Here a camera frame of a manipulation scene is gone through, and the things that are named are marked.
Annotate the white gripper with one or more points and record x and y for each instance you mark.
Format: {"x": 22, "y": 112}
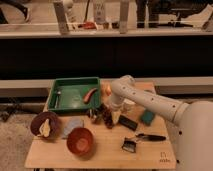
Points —
{"x": 115, "y": 116}

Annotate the dark grape bunch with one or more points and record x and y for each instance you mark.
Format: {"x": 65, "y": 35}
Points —
{"x": 106, "y": 116}

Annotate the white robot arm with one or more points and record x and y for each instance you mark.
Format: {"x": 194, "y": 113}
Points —
{"x": 195, "y": 122}

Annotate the white paper cup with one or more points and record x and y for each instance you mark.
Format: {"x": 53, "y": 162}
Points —
{"x": 128, "y": 105}

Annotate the black rectangular block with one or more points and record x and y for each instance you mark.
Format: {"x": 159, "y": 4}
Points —
{"x": 128, "y": 123}

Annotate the small metallic dark object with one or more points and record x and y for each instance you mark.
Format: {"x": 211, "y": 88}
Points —
{"x": 92, "y": 114}

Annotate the orange fruit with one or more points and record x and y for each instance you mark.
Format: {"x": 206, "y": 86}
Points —
{"x": 108, "y": 90}

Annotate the green sponge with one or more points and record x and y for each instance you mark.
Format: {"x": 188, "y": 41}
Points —
{"x": 147, "y": 117}

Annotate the orange carrot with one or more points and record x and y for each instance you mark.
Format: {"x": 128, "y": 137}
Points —
{"x": 88, "y": 95}

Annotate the black binder clip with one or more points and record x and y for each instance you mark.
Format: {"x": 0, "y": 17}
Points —
{"x": 129, "y": 145}

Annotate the orange-red bowl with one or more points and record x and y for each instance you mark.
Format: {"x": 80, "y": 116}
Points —
{"x": 80, "y": 141}

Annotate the green plastic tray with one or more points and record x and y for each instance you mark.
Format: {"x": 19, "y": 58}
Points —
{"x": 73, "y": 91}

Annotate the metal spoon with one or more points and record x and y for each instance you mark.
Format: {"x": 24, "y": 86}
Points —
{"x": 58, "y": 93}

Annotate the cream banana piece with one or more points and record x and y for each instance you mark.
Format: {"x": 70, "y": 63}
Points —
{"x": 44, "y": 129}

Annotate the black handled brush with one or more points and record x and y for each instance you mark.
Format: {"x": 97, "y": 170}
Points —
{"x": 149, "y": 137}

